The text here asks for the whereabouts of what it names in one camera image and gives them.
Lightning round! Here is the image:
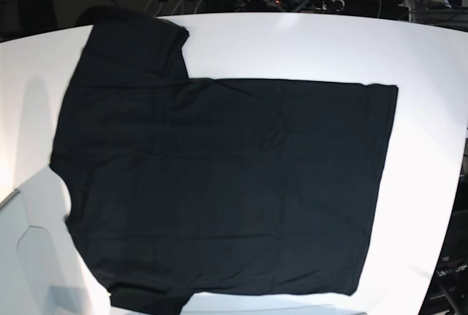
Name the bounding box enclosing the black T-shirt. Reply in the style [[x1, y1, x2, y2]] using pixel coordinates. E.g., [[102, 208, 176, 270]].
[[50, 10, 399, 314]]

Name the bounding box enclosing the black power strip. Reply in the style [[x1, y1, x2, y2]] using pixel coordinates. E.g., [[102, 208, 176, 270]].
[[265, 0, 345, 14]]

